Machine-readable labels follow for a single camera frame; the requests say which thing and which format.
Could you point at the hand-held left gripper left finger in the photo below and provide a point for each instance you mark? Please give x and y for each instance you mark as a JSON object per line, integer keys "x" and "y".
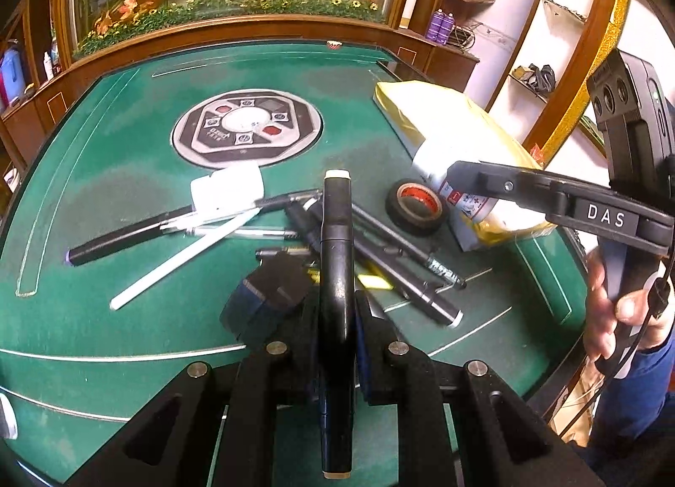
{"x": 311, "y": 360}

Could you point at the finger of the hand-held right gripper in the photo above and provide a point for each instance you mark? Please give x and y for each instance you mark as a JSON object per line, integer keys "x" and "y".
{"x": 495, "y": 178}

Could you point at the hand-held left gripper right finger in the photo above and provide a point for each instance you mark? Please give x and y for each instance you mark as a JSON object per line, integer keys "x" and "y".
{"x": 363, "y": 350}

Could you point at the yellow padded envelope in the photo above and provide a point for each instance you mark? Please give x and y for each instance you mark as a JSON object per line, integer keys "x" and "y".
{"x": 453, "y": 133}

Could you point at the black marker white end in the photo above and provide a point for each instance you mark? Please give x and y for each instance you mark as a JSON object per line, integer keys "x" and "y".
{"x": 416, "y": 289}

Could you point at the black tape roll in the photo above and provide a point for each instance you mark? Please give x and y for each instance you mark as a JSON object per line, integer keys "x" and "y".
{"x": 416, "y": 205}

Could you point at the dark blue black block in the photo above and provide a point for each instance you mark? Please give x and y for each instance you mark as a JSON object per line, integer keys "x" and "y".
{"x": 263, "y": 292}

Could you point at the thick black marker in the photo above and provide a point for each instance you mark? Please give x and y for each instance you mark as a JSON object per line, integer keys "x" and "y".
{"x": 336, "y": 265}

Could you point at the white pen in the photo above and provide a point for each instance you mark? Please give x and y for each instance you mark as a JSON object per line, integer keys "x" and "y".
{"x": 174, "y": 268}

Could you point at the long black pen purple tip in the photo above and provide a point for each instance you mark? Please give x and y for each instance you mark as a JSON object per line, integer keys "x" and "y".
{"x": 132, "y": 239}

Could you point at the person's right forearm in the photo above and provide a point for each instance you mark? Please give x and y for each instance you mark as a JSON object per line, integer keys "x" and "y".
{"x": 643, "y": 392}

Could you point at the person's right hand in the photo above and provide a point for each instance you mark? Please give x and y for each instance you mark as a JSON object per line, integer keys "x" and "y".
{"x": 595, "y": 307}

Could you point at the black yellow utility knife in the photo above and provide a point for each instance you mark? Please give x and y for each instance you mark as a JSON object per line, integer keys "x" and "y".
{"x": 375, "y": 281}

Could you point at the arched shelf unit gold trim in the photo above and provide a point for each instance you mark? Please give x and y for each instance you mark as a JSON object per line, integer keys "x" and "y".
{"x": 596, "y": 70}

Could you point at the dark items on shelf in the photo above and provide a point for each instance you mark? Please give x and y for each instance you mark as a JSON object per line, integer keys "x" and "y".
{"x": 538, "y": 76}

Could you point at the purple bottle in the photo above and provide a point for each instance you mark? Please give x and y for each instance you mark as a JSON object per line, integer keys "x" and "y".
{"x": 436, "y": 24}
{"x": 448, "y": 25}

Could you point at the white eraser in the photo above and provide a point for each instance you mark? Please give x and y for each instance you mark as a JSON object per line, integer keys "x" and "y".
{"x": 227, "y": 189}

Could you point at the red white chip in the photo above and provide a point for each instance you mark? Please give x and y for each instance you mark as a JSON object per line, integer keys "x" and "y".
{"x": 333, "y": 44}

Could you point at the round table control panel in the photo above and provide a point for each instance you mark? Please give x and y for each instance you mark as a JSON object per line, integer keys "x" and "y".
{"x": 245, "y": 128}

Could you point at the wooden display cabinet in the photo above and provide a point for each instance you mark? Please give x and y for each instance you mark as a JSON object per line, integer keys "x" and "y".
{"x": 237, "y": 36}

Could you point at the white bottle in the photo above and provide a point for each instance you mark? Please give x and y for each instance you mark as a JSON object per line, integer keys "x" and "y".
{"x": 48, "y": 66}

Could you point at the blue thermos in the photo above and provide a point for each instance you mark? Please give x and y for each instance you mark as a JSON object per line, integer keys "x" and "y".
{"x": 10, "y": 78}

